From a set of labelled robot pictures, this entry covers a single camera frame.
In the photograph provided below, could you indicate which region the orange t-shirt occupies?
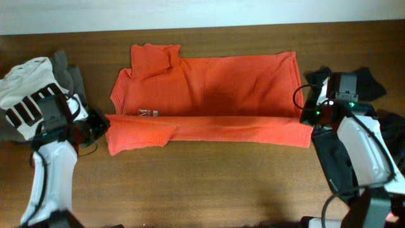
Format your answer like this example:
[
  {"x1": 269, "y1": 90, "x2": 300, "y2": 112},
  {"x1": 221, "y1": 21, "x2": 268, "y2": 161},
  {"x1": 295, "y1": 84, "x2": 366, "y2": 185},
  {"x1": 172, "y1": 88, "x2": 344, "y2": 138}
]
[{"x1": 106, "y1": 44, "x2": 312, "y2": 155}]

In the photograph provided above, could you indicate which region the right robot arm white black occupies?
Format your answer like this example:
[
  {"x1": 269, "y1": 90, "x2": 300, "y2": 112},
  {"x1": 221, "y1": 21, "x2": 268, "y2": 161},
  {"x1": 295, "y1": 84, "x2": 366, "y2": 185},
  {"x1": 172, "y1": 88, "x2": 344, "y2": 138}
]
[{"x1": 301, "y1": 99, "x2": 404, "y2": 227}]

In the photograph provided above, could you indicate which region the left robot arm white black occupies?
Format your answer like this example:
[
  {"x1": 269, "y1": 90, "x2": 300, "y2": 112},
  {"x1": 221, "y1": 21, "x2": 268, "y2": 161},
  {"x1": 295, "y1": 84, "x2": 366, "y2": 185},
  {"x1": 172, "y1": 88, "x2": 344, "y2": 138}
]
[{"x1": 20, "y1": 110, "x2": 110, "y2": 228}]

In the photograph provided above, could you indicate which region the black garment with grey band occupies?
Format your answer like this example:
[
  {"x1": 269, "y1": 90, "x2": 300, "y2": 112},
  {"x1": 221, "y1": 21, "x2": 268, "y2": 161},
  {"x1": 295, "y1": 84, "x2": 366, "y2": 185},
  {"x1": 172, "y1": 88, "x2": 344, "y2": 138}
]
[{"x1": 311, "y1": 67, "x2": 404, "y2": 193}]

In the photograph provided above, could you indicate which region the grey folded garment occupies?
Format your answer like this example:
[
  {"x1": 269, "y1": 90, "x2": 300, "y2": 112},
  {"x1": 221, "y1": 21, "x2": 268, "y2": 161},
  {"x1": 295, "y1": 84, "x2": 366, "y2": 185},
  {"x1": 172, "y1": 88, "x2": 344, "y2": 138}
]
[{"x1": 0, "y1": 51, "x2": 89, "y2": 143}]

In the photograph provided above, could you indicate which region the white shirt with black letters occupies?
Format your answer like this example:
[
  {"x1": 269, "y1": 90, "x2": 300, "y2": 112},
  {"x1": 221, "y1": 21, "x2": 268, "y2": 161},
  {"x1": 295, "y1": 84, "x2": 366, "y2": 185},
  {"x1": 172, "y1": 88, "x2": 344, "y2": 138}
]
[{"x1": 0, "y1": 57, "x2": 89, "y2": 141}]

